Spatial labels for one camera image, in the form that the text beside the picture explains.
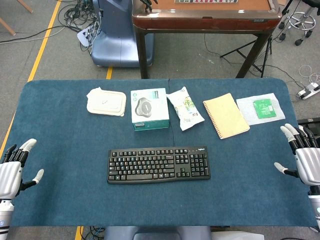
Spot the black Logitech keyboard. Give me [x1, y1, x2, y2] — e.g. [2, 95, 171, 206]
[107, 145, 211, 185]

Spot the brown mahjong table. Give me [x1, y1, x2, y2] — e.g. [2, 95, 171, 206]
[131, 0, 282, 80]

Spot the blue felt table mat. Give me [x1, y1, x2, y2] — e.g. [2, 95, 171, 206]
[9, 78, 318, 228]

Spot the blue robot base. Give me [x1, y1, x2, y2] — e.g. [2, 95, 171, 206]
[90, 0, 155, 68]

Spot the office stool base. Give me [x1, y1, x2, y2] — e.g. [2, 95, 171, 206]
[278, 0, 316, 47]

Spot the black-fingered hand of blue robot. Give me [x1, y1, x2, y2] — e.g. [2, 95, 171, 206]
[139, 0, 159, 13]

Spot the black tripod stand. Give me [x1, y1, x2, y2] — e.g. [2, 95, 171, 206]
[219, 37, 273, 78]

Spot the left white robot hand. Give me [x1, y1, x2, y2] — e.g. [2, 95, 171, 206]
[0, 138, 45, 200]

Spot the row of face-showing mahjong tiles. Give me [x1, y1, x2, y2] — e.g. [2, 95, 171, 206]
[174, 0, 239, 4]

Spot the white coiled cable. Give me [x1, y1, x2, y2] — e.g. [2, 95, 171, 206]
[298, 64, 320, 83]

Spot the white floor cable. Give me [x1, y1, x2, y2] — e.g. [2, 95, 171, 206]
[0, 24, 66, 46]

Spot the grey own robot base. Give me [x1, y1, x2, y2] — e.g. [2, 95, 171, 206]
[103, 226, 213, 240]

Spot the beige lidded lunch box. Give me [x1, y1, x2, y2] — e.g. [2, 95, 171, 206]
[86, 86, 127, 118]

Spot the white green snack bag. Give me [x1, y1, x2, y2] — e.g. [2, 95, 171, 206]
[166, 86, 205, 132]

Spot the yellow spiral notebook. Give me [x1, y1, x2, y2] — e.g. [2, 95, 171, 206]
[202, 92, 251, 140]

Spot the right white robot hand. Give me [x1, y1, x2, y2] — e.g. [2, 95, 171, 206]
[273, 123, 320, 195]

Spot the tangled black cable bundle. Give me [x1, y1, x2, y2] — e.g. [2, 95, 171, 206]
[57, 0, 101, 33]

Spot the wooden furniture leg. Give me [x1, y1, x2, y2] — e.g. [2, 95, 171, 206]
[16, 0, 33, 14]
[0, 17, 16, 36]

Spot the teal Philips speaker box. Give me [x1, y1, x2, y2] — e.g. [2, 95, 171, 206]
[130, 87, 171, 132]

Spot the green circuit board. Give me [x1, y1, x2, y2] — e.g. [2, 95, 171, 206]
[253, 98, 278, 119]

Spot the white power strip with plugs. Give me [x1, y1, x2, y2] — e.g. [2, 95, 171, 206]
[76, 21, 101, 48]

